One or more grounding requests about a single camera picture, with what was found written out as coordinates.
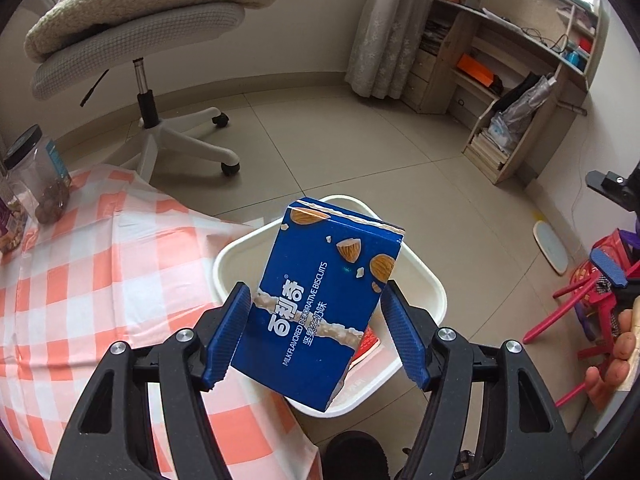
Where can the white trash bin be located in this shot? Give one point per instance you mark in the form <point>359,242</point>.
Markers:
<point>245,259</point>

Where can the grey office chair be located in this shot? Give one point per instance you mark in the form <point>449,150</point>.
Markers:
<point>104,47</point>

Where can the person's hand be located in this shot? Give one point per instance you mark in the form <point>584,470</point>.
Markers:
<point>600,387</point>

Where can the red plastic stool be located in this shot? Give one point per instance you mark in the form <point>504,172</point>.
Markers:
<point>591,297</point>

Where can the orange white checkered tablecloth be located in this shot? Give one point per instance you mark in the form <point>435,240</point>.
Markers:
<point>104,320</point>

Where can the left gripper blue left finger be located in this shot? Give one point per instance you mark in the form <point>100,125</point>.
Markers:
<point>226,330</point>

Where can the red instant noodle bowl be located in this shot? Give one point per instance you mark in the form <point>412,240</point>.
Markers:
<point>368,343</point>

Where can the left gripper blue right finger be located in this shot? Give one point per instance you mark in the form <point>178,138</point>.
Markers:
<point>408,343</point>

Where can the blue biscuit box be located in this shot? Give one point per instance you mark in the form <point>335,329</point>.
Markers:
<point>326,271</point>

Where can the white slipper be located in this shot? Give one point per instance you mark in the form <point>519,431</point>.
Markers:
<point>551,246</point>

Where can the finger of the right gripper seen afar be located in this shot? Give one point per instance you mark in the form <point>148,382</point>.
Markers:
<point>608,268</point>

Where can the beige lace curtain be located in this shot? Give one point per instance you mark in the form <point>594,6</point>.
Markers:
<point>387,38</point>

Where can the clear jar black lid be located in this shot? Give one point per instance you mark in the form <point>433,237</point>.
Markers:
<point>38,176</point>

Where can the wooden desk shelf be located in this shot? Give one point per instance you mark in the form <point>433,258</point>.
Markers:
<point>514,72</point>

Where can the nut jar purple label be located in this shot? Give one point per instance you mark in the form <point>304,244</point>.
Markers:
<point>13,216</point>

